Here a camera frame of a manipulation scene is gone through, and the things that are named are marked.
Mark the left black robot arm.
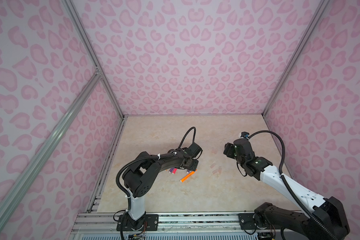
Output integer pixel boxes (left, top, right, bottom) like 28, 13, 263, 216
116, 143, 203, 223

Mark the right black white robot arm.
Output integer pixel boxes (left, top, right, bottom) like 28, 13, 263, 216
224, 138, 351, 240

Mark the orange pen right group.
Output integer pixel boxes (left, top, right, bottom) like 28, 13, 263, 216
180, 172, 194, 183

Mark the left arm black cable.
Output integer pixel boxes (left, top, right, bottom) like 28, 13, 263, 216
115, 126, 197, 199

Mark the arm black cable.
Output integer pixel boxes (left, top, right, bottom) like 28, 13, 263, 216
115, 126, 197, 199
245, 130, 340, 240

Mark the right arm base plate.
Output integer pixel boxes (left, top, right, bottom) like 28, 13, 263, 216
238, 213, 257, 231

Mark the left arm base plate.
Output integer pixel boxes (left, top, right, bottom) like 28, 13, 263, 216
117, 214, 159, 232

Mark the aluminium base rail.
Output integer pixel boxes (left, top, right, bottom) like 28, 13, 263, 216
68, 211, 334, 240

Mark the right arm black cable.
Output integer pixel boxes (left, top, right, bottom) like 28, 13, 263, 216
245, 130, 340, 240

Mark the diagonal aluminium frame bar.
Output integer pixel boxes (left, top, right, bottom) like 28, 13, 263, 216
0, 73, 102, 233

